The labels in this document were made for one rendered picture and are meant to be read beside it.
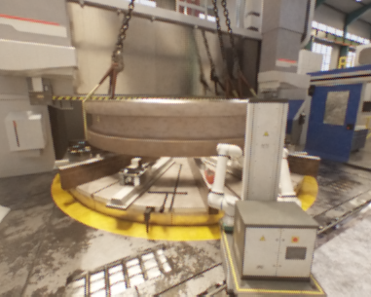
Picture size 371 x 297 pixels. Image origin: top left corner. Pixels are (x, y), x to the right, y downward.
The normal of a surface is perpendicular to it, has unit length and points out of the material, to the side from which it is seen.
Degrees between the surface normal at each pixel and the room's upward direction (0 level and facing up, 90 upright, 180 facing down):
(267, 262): 90
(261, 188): 90
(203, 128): 90
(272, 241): 90
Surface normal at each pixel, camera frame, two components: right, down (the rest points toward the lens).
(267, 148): -0.04, 0.20
